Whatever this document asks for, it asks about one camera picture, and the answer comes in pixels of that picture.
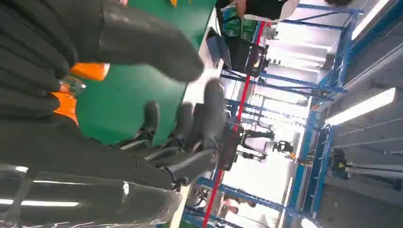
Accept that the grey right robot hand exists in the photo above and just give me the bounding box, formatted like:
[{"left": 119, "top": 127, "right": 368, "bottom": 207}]
[{"left": 0, "top": 0, "right": 226, "bottom": 228}]

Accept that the green table mat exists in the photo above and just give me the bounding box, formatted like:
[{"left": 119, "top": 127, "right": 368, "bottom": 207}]
[{"left": 75, "top": 0, "right": 218, "bottom": 147}]

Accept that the white table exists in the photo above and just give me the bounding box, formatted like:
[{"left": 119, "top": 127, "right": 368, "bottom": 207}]
[{"left": 182, "top": 6, "right": 234, "bottom": 106}]

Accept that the red pole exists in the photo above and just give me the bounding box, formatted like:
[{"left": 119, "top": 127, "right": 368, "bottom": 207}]
[{"left": 201, "top": 22, "right": 271, "bottom": 228}]

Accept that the background humanoid robot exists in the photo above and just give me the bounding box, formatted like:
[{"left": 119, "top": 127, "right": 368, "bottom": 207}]
[{"left": 240, "top": 129, "right": 295, "bottom": 161}]

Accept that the tablet on stand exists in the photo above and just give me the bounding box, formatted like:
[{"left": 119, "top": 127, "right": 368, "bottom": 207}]
[{"left": 206, "top": 28, "right": 232, "bottom": 69}]

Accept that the green crate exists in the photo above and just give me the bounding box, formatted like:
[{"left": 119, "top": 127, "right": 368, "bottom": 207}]
[{"left": 224, "top": 8, "right": 259, "bottom": 41}]

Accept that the person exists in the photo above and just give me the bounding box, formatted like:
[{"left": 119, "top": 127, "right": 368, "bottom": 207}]
[{"left": 215, "top": 0, "right": 300, "bottom": 23}]

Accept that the blue metal rack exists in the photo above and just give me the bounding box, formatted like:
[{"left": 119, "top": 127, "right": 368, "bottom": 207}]
[{"left": 182, "top": 3, "right": 364, "bottom": 228}]

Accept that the ceiling light tube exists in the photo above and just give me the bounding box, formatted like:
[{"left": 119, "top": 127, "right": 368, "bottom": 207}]
[
  {"left": 352, "top": 0, "right": 391, "bottom": 40},
  {"left": 326, "top": 88, "right": 397, "bottom": 126}
]

